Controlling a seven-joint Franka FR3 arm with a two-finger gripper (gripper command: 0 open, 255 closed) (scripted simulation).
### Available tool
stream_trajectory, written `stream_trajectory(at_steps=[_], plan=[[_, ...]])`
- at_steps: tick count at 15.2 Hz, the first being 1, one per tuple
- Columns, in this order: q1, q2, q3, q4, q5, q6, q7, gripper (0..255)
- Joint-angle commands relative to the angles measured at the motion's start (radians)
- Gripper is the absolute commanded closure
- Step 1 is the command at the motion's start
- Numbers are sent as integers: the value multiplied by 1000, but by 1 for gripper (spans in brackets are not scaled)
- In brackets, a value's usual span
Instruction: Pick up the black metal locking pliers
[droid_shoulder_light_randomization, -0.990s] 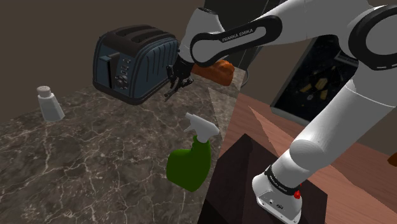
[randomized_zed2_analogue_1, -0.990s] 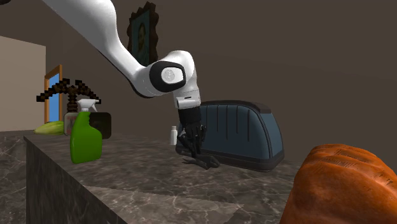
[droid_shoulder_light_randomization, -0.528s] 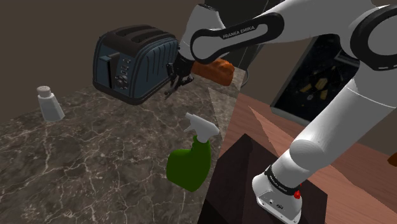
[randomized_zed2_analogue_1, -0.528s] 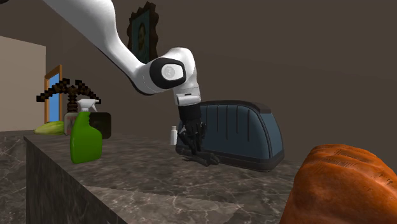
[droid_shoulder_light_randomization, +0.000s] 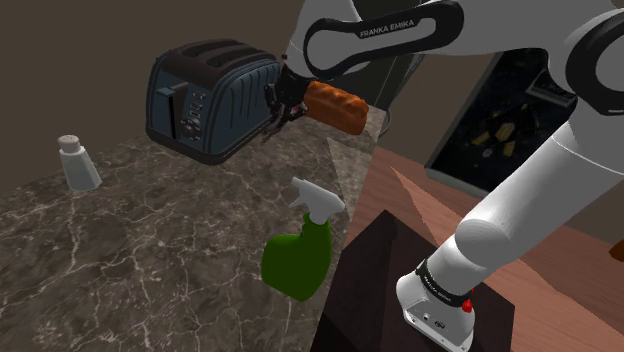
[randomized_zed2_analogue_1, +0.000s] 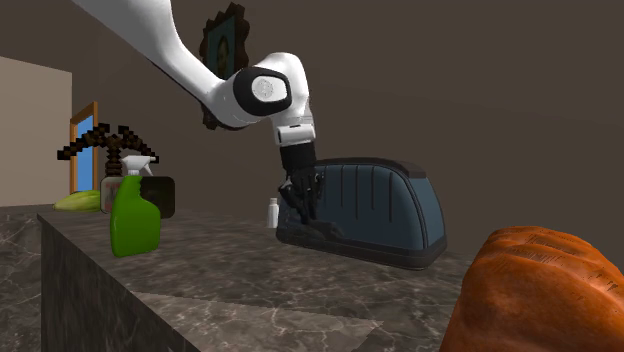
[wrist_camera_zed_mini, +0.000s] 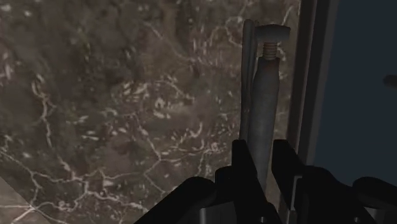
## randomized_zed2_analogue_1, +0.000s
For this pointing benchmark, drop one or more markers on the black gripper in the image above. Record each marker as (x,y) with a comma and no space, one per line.
(298,156)

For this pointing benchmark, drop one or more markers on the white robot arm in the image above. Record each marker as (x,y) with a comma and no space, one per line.
(161,44)

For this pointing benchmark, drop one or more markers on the small white bottle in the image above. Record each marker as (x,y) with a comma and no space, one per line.
(272,214)

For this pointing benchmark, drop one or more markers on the blue toaster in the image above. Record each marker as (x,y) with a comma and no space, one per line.
(380,209)

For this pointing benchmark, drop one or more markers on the grey and black rounded box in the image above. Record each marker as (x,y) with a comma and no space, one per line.
(163,195)

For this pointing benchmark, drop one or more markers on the green spray bottle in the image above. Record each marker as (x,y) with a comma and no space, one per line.
(134,224)

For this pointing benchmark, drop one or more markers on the dark pixelated pickaxe figure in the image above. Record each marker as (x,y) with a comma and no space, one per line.
(113,146)

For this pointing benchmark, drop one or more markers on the yellow-green fruit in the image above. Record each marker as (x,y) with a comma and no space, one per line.
(78,201)

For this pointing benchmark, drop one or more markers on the brown bread loaf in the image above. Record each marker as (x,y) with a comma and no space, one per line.
(531,297)

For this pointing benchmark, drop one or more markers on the dark ornate framed wall picture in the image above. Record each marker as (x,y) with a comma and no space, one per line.
(225,44)

